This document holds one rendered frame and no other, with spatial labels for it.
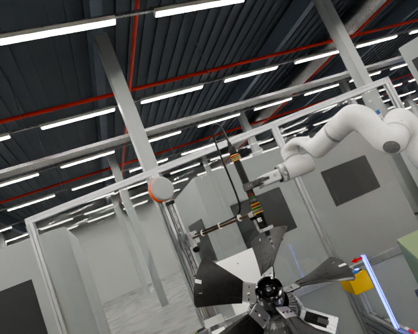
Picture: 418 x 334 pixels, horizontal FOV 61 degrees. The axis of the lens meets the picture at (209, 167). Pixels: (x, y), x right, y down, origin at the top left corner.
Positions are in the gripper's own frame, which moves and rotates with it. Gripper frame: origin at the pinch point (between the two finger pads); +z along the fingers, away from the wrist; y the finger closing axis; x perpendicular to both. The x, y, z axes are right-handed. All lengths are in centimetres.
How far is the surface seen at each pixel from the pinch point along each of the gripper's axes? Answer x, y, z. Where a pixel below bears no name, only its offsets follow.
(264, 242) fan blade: -26.7, 17.8, 0.4
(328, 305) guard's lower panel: -81, 70, -28
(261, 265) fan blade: -35.5, 12.0, 6.6
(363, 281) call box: -63, 21, -38
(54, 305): -18, 71, 128
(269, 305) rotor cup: -48, -7, 12
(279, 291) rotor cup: -45.3, -7.3, 6.0
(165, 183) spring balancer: 25, 57, 37
